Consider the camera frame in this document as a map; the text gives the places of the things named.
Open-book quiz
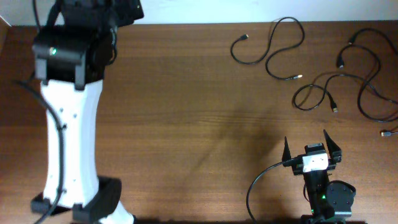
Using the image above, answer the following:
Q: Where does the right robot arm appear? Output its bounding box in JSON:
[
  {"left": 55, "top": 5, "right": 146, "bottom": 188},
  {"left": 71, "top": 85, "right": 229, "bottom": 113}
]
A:
[{"left": 282, "top": 131, "right": 356, "bottom": 224}]

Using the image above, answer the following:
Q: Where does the black usb cable short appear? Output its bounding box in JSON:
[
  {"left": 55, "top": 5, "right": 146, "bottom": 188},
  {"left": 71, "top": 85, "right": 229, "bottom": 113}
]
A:
[{"left": 230, "top": 16, "right": 306, "bottom": 81}]

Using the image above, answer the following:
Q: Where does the black usb cable long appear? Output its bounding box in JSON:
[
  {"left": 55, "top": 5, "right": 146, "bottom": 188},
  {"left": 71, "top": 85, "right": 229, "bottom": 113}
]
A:
[{"left": 338, "top": 27, "right": 397, "bottom": 123}]

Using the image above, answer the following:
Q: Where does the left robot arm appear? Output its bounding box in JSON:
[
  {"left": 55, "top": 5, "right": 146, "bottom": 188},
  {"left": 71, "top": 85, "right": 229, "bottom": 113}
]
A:
[{"left": 30, "top": 0, "right": 144, "bottom": 224}]

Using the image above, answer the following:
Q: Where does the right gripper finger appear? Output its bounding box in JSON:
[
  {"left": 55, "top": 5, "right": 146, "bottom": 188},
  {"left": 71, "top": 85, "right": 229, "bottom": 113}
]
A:
[
  {"left": 323, "top": 129, "right": 342, "bottom": 163},
  {"left": 282, "top": 137, "right": 291, "bottom": 162}
]

